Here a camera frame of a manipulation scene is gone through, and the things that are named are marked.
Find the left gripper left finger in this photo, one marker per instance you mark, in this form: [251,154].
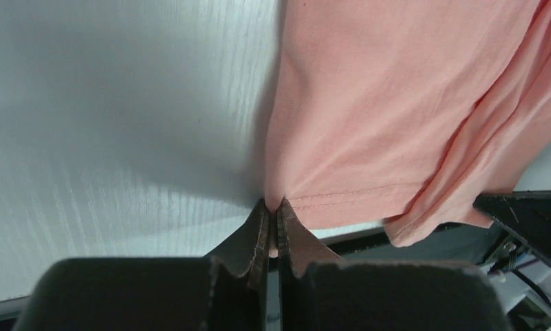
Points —
[222,290]

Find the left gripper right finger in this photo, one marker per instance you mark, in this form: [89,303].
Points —
[319,290]

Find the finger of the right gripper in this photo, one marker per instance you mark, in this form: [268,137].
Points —
[526,215]

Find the pink t-shirt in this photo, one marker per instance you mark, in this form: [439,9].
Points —
[406,111]

